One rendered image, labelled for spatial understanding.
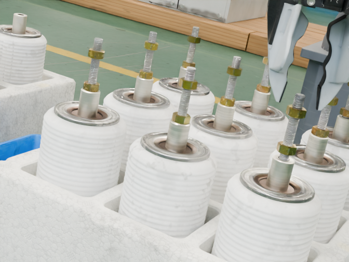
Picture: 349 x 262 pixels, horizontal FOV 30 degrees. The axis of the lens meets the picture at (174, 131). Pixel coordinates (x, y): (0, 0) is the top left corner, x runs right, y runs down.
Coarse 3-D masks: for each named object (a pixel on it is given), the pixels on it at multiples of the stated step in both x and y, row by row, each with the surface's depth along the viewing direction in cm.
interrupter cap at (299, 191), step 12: (252, 168) 67; (264, 168) 68; (240, 180) 64; (252, 180) 64; (264, 180) 66; (300, 180) 67; (264, 192) 62; (276, 192) 62; (288, 192) 64; (300, 192) 63; (312, 192) 64
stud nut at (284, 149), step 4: (280, 144) 63; (276, 148) 64; (280, 148) 63; (284, 148) 63; (288, 148) 62; (292, 148) 63; (296, 148) 63; (280, 152) 63; (284, 152) 63; (288, 152) 63; (292, 152) 63
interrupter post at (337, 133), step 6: (336, 120) 84; (342, 120) 83; (348, 120) 83; (336, 126) 84; (342, 126) 83; (348, 126) 83; (336, 132) 84; (342, 132) 84; (348, 132) 84; (336, 138) 84; (342, 138) 84; (348, 138) 84
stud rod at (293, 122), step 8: (296, 96) 62; (304, 96) 62; (296, 104) 62; (288, 120) 63; (296, 120) 62; (288, 128) 63; (296, 128) 63; (288, 136) 63; (288, 144) 63; (288, 160) 64
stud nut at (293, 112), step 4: (292, 104) 63; (288, 108) 62; (292, 108) 62; (304, 108) 62; (288, 112) 62; (292, 112) 62; (296, 112) 61; (300, 112) 61; (304, 112) 62; (292, 116) 62; (296, 116) 62; (300, 116) 62; (304, 116) 62
